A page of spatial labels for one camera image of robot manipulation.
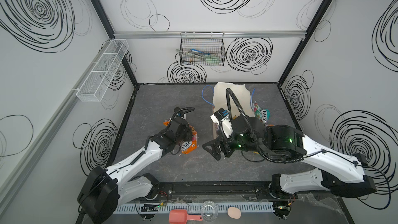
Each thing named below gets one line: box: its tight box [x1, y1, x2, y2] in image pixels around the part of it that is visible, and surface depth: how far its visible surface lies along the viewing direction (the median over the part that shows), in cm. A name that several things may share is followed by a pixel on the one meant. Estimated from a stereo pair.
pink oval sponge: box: [226, 206, 241, 220], surface depth 69 cm
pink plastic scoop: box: [168, 209, 204, 224], surface depth 68 cm
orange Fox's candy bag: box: [180, 125, 198, 155], surface depth 79 cm
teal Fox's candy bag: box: [252, 101, 271, 126], surface depth 101 cm
